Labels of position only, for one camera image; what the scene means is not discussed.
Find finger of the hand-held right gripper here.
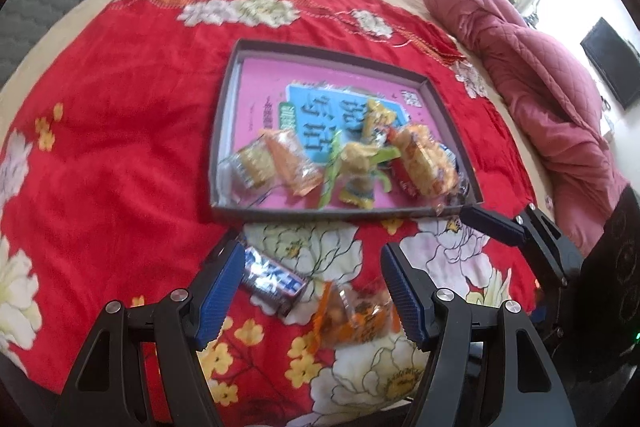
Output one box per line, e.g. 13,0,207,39
459,202,586,288

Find orange snack packet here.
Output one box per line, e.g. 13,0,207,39
262,129,323,196

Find pink quilt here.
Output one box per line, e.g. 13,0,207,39
421,0,633,253

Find shallow cardboard box pink inside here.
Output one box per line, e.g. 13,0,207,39
207,38,485,225

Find red floral blanket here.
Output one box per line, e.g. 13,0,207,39
0,0,538,423

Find black television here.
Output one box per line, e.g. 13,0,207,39
580,18,640,110

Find yellow cartoon snack packet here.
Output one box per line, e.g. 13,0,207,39
340,98,403,210

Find clear orange-edged snack packet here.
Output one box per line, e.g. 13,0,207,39
312,282,406,350

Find clear rice cracker packet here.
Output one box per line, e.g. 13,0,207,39
390,123,461,198

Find green and yellow snack packet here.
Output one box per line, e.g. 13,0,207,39
320,132,403,208

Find clear yellow cookie packet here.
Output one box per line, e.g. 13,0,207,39
217,138,281,195

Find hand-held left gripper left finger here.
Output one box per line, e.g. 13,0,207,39
60,237,247,427

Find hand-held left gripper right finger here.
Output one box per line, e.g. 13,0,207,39
381,243,578,427

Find brown chocolate bar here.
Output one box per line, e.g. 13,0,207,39
239,247,307,319

